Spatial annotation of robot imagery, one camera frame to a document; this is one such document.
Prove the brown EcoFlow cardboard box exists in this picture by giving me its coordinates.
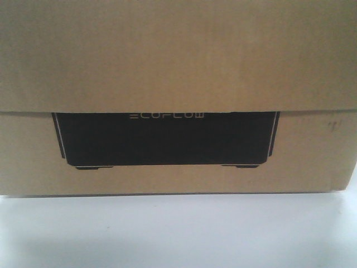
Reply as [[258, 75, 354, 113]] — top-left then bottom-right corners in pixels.
[[1, 1, 356, 196]]

